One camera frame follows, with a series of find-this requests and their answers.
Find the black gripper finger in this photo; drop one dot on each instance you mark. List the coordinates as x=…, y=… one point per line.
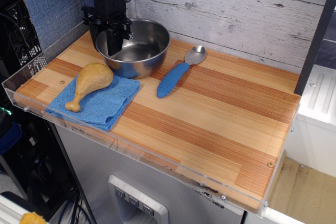
x=114, y=42
x=95, y=30

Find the white toy sink counter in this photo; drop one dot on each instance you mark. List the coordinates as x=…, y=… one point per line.
x=311, y=140

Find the yellow object bottom left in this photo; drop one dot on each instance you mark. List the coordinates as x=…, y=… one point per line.
x=32, y=218

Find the clear acrylic table guard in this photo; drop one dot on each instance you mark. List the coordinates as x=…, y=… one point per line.
x=220, y=132

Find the stainless steel pot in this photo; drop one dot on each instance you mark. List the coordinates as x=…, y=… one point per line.
x=140, y=56

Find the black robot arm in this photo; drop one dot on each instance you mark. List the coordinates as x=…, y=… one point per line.
x=108, y=16

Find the dark grey right post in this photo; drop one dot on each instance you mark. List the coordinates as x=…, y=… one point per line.
x=320, y=32

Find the blue folded cloth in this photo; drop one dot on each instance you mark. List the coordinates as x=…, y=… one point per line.
x=101, y=108

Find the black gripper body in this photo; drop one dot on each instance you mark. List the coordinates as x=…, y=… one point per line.
x=111, y=12

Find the silver toy fridge cabinet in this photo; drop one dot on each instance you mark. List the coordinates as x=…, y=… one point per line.
x=136, y=182

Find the black plastic crate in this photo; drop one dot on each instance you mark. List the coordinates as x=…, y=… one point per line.
x=23, y=38

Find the blue-handled metal spoon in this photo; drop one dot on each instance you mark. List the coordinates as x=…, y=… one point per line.
x=194, y=56

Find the toy chicken drumstick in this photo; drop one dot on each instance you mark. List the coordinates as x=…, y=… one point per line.
x=94, y=76

